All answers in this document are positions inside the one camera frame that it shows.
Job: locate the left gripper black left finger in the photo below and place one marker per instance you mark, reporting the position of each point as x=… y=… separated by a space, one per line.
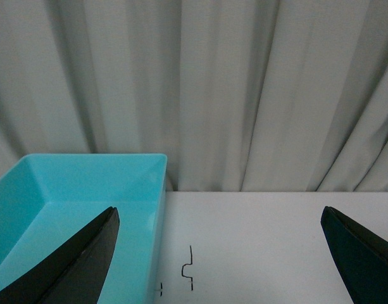
x=73 y=273

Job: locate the turquoise plastic bin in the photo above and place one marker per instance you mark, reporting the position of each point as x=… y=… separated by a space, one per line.
x=46 y=198

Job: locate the grey pleated curtain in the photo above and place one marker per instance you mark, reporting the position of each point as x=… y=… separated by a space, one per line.
x=239 y=95

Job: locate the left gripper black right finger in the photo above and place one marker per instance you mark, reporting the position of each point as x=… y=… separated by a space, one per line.
x=361 y=256

